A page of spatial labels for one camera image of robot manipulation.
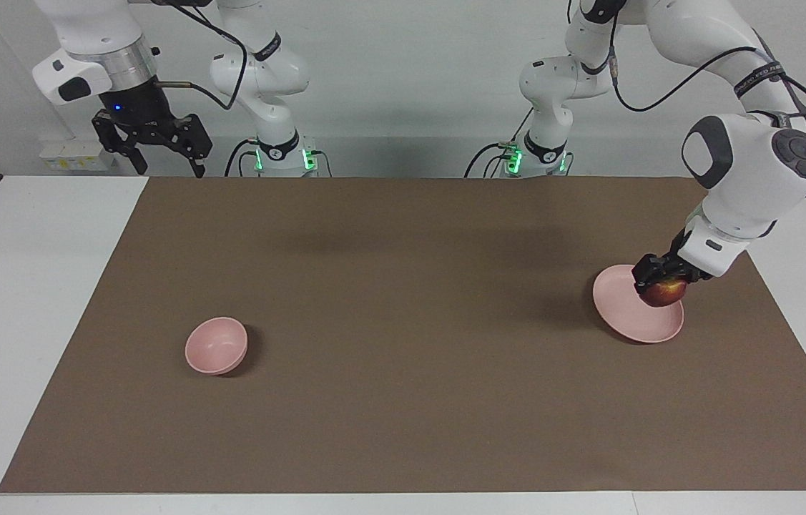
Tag red apple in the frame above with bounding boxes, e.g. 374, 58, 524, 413
637, 276, 687, 308

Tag brown table mat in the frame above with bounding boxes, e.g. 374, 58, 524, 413
0, 177, 806, 494

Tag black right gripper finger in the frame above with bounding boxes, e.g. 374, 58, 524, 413
92, 109, 148, 175
165, 113, 214, 178

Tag white wall socket box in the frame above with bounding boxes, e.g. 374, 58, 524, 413
39, 139, 117, 172

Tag black base cable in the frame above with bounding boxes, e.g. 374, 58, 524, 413
465, 141, 518, 178
224, 139, 260, 177

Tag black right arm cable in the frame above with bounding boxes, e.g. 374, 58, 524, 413
152, 0, 251, 111

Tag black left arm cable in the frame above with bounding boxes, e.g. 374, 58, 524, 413
606, 11, 806, 117

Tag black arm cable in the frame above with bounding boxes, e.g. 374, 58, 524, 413
152, 0, 251, 111
606, 11, 806, 117

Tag pink bowl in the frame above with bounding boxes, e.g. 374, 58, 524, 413
185, 317, 249, 376

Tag pink plate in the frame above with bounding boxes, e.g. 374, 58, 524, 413
592, 264, 685, 344

